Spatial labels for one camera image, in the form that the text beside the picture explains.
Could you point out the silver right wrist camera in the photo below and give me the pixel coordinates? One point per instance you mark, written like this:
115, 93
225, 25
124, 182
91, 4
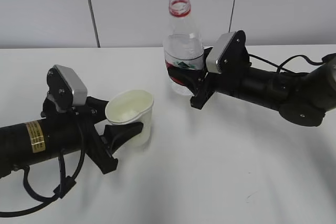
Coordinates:
228, 51

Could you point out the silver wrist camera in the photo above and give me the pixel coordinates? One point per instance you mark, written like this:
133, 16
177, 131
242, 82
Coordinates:
228, 51
66, 89

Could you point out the white paper cup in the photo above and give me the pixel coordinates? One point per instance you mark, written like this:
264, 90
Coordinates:
129, 107

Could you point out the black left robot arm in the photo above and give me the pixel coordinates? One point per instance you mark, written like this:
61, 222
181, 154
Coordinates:
36, 141

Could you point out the Nongfu Spring water bottle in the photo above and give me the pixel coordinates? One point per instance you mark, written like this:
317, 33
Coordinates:
182, 44

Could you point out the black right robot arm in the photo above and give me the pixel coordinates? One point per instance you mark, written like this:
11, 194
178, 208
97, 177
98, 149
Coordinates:
299, 97

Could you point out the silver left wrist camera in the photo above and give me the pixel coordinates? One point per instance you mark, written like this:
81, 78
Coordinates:
66, 89

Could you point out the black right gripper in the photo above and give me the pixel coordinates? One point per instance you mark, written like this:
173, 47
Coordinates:
201, 83

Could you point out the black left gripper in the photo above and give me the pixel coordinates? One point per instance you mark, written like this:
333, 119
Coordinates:
77, 128

